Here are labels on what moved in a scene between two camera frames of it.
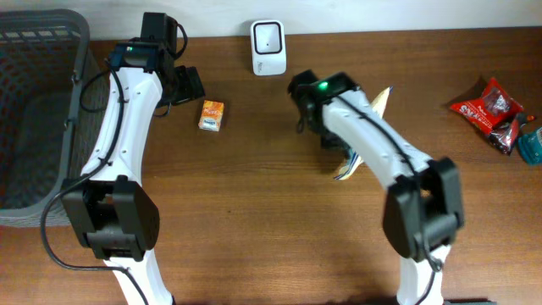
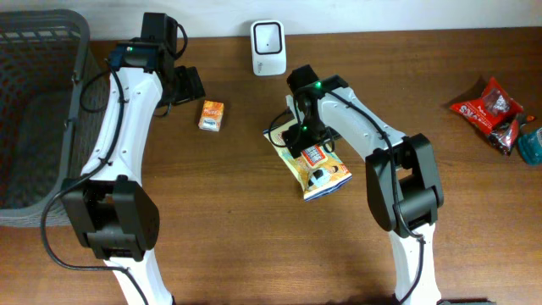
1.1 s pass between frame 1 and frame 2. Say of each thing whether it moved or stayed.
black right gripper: moved
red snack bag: stayed
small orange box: stayed
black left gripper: stayed
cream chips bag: moved
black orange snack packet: stayed
